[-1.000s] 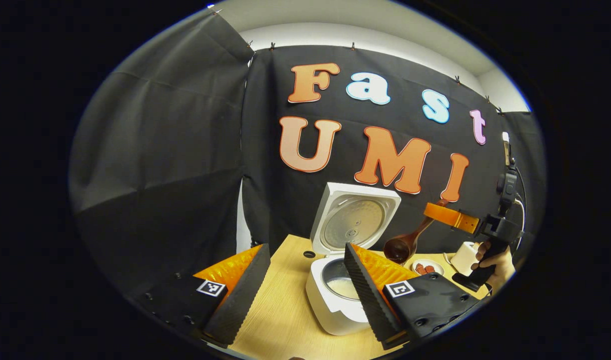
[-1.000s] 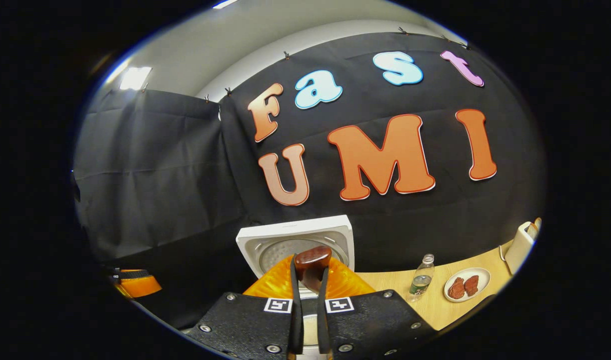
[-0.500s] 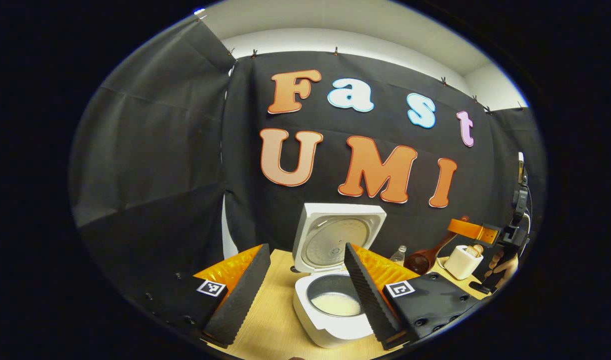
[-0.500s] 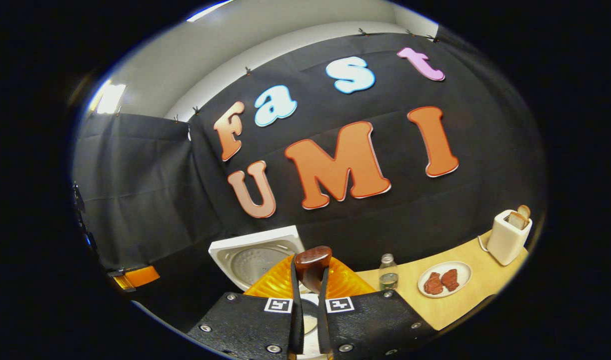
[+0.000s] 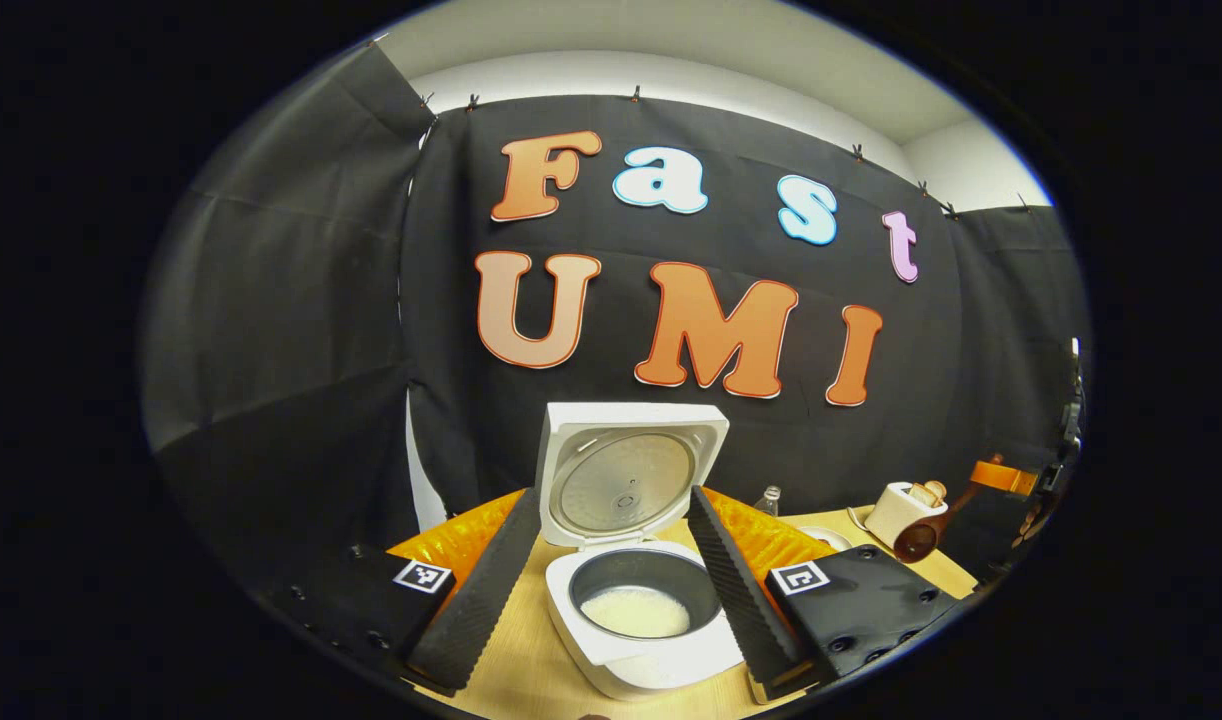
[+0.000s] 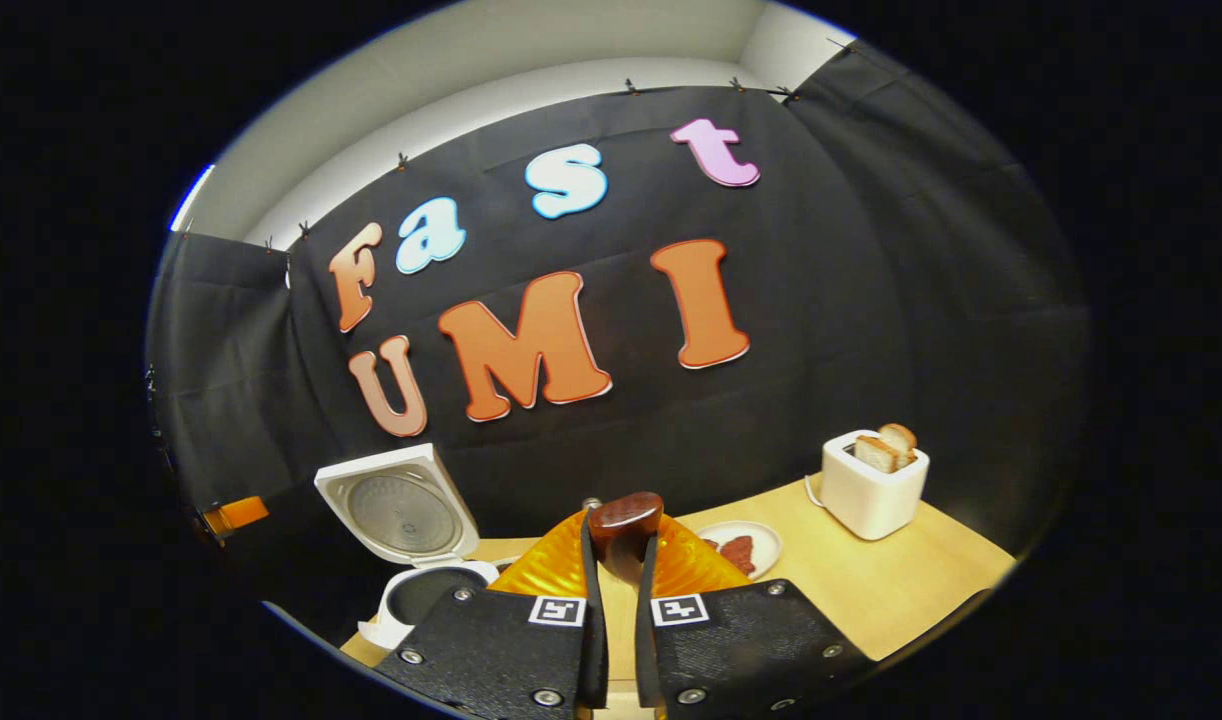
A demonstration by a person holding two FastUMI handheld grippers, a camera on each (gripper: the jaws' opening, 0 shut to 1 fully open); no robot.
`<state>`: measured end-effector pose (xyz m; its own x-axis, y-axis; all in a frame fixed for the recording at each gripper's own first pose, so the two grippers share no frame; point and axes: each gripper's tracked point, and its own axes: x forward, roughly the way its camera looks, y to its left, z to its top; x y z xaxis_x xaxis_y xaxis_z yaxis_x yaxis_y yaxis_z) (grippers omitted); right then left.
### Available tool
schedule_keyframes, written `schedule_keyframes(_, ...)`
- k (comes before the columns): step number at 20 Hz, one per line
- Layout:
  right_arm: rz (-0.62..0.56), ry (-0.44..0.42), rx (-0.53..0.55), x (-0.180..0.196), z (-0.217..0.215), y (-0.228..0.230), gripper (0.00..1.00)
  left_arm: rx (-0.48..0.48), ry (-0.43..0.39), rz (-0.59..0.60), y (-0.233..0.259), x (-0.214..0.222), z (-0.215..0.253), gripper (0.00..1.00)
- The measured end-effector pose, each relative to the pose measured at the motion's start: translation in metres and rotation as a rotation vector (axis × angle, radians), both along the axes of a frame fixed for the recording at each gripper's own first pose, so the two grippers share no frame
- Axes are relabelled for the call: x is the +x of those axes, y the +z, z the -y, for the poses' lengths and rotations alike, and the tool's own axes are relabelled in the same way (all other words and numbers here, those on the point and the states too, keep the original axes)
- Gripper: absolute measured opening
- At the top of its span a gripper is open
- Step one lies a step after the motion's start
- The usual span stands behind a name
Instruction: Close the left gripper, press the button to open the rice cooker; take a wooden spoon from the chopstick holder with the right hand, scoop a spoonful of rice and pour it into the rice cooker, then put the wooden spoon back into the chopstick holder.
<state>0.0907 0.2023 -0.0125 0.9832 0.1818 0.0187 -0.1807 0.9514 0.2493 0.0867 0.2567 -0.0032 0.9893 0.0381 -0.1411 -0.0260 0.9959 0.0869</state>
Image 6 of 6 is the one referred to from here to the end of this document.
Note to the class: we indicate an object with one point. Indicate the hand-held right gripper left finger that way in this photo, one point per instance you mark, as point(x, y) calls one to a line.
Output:
point(593, 640)

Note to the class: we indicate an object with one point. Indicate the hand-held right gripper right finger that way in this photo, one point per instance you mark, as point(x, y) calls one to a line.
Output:
point(646, 640)

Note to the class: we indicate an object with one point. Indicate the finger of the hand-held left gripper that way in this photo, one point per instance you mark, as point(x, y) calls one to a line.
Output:
point(236, 515)

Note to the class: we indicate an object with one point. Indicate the brown wooden spoon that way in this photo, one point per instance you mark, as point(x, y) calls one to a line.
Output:
point(623, 520)

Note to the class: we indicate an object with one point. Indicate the white rice cooker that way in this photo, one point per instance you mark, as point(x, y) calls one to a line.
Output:
point(401, 510)

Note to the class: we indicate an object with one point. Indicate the white round plate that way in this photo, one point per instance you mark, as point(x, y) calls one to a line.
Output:
point(768, 548)

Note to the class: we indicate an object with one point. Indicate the white toaster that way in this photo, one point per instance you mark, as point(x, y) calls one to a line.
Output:
point(871, 500)

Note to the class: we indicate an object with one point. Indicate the toast slice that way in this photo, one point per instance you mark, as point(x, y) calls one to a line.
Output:
point(876, 455)
point(901, 437)

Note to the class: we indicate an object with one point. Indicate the black backdrop cloth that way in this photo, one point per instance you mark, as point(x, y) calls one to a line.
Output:
point(821, 300)

